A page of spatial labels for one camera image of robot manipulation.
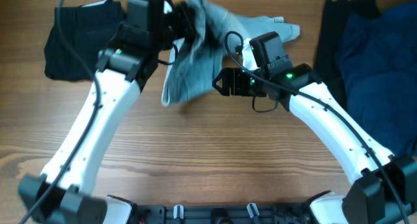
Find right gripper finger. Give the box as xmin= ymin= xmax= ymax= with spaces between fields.
xmin=212 ymin=82 xmax=230 ymax=96
xmin=212 ymin=68 xmax=231 ymax=85

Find light blue denim shorts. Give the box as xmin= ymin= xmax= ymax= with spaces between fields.
xmin=162 ymin=0 xmax=300 ymax=106

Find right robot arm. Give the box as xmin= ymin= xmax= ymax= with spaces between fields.
xmin=212 ymin=32 xmax=416 ymax=223

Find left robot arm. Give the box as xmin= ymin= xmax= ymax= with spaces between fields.
xmin=18 ymin=0 xmax=195 ymax=223

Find folded black shorts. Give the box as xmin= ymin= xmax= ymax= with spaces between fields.
xmin=44 ymin=0 xmax=125 ymax=81

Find black garment under pile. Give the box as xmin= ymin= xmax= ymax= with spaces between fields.
xmin=313 ymin=0 xmax=381 ymax=109

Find dark blue garment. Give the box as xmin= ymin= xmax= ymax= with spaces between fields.
xmin=334 ymin=1 xmax=416 ymax=156

